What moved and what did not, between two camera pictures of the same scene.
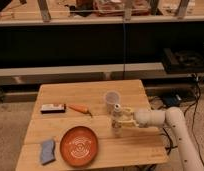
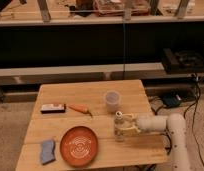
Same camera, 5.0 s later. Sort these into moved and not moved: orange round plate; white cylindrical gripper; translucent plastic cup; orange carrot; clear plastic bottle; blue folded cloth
Moved: white cylindrical gripper; clear plastic bottle
Not moved: blue folded cloth; translucent plastic cup; orange round plate; orange carrot
